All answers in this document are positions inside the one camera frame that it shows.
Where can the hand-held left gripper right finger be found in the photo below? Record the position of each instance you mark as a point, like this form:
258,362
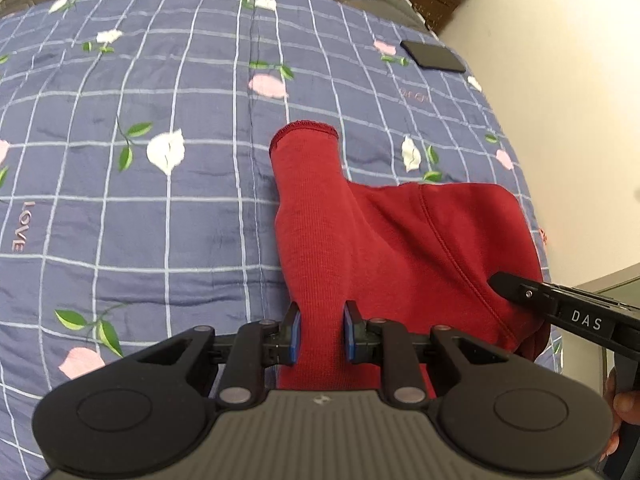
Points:
349,334

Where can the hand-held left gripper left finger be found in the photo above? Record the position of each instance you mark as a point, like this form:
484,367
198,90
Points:
295,335

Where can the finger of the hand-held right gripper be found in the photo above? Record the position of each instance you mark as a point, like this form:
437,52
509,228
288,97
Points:
525,292

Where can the red knit sweater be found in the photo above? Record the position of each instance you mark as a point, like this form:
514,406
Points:
380,250

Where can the person's right hand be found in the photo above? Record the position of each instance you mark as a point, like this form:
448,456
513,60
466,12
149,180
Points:
627,405

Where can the grey furniture panel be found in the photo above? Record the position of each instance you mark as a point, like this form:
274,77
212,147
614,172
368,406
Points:
607,285

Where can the blue floral checked blanket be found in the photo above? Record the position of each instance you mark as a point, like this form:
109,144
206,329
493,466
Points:
150,170

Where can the black smartphone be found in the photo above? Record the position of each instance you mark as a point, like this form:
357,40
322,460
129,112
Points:
432,55

